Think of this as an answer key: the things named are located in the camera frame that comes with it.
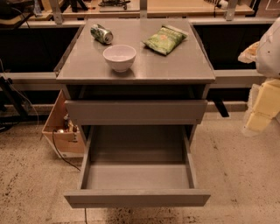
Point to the green soda can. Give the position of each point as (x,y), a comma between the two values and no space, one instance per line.
(101,34)

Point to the grey drawer cabinet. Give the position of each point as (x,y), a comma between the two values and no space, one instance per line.
(127,83)

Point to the grey metal rail frame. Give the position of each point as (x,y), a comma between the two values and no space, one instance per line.
(220,39)

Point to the grey drawer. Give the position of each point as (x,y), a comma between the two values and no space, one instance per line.
(137,166)
(136,112)

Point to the white ceramic bowl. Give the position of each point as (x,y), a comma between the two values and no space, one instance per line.
(120,58)

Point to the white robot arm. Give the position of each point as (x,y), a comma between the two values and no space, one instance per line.
(264,99)

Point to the wooden background table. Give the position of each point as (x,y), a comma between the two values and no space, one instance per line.
(155,9)

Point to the grey top drawer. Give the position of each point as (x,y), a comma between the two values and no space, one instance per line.
(136,112)

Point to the green chip bag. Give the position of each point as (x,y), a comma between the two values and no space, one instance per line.
(166,39)

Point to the wooden box on floor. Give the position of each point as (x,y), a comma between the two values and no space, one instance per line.
(64,142)

